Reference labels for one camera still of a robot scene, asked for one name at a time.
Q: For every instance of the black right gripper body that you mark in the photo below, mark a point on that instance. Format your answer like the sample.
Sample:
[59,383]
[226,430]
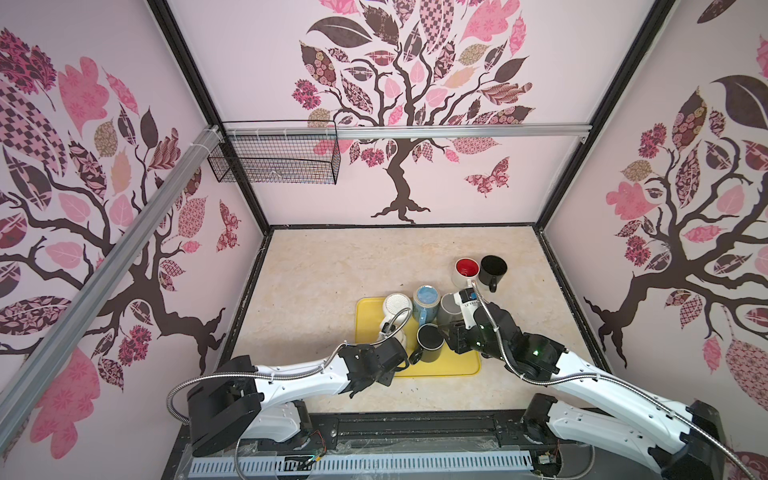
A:
[471,339]

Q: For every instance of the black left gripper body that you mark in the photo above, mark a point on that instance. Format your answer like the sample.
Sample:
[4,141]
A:
[384,378]

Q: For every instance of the small white mug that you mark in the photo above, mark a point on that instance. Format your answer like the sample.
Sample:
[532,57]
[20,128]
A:
[464,272]

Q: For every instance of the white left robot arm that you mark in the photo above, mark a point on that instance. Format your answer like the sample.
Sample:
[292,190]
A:
[223,412]

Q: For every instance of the grey mug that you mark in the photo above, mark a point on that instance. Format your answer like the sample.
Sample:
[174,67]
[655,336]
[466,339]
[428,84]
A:
[449,311]

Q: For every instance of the white ribbed mug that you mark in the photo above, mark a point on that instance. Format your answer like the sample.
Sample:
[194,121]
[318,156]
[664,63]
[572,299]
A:
[397,309]

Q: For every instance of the black mug white rim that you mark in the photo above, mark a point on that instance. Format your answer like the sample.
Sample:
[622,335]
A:
[429,344]

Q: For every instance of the light blue butterfly mug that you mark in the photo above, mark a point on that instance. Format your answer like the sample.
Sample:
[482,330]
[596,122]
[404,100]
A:
[426,301]

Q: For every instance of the yellow plastic tray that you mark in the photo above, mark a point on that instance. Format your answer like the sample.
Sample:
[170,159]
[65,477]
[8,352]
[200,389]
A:
[368,319]

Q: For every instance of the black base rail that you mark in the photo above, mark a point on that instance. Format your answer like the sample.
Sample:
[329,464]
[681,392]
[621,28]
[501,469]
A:
[503,428]

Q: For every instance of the white slotted cable duct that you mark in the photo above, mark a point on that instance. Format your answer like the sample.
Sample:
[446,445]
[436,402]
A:
[373,465]

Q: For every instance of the black wire basket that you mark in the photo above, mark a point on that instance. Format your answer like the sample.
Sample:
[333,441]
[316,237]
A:
[278,151]

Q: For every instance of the silver rail back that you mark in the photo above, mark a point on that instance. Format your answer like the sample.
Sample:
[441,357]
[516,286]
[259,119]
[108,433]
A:
[408,132]

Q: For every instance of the silver rail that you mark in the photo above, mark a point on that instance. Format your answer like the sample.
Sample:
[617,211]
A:
[22,393]
[408,132]

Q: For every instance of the black corner frame post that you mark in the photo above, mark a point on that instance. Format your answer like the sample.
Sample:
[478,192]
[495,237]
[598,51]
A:
[173,35]

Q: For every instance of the silver rail left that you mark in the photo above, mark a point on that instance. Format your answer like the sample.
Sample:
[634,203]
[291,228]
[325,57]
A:
[22,393]

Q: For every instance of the black right corner post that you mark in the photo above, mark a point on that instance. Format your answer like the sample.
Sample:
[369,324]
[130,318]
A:
[639,49]

